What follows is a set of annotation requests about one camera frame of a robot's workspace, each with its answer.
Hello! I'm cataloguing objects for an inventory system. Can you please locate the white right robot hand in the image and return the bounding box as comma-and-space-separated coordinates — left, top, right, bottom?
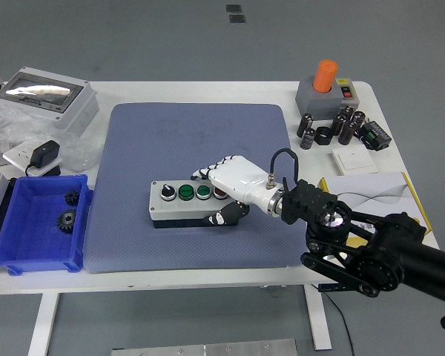
191, 155, 283, 227

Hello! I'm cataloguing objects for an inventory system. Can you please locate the grey four-button control box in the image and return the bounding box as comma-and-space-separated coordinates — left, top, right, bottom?
149, 180, 245, 230

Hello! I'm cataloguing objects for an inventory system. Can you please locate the grey block base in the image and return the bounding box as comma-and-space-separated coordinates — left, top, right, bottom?
294, 76, 344, 120

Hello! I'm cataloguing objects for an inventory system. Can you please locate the grey-blue table mat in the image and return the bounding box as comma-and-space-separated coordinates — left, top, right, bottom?
83, 102, 308, 274

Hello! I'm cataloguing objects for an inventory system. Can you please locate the orange cylinder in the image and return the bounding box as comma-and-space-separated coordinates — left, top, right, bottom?
312, 59, 339, 93

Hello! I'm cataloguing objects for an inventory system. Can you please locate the black module with green terminal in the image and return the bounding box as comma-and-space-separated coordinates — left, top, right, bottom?
357, 120, 392, 151

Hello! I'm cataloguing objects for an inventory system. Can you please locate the yellow and white cardboard box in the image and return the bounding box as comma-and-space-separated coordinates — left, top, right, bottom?
317, 171, 434, 248

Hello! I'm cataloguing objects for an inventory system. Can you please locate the white table leg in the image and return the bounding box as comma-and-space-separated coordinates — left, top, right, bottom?
303, 285, 333, 352
27, 292, 60, 356

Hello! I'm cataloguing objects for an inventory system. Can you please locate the clear plastic bag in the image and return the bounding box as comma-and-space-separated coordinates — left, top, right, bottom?
0, 107, 101, 174

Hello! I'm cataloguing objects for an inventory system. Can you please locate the large black gear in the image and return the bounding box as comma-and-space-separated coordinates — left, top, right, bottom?
56, 208, 78, 235

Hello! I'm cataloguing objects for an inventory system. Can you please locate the black power adapter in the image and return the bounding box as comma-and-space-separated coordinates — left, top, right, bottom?
24, 139, 62, 177

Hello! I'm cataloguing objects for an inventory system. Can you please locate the blue plastic bin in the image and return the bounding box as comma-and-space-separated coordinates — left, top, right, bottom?
0, 174, 94, 276

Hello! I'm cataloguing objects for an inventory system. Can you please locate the white socket plate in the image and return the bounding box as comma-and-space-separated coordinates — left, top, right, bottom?
2, 142, 63, 177

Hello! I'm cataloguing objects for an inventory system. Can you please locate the black ring nut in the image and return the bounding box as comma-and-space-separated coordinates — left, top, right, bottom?
314, 126, 333, 145

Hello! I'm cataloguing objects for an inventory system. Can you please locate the white wall switch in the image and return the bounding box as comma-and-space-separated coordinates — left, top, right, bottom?
332, 146, 379, 176

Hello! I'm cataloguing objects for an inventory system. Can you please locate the grey red-black switch box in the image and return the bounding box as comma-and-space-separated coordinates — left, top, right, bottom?
335, 78, 360, 111

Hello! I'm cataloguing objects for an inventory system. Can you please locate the grey enclosure with clear window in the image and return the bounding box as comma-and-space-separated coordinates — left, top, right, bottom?
0, 66, 100, 137

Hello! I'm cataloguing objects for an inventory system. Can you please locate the thin black floor cable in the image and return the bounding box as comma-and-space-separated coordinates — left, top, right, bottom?
311, 284, 355, 356

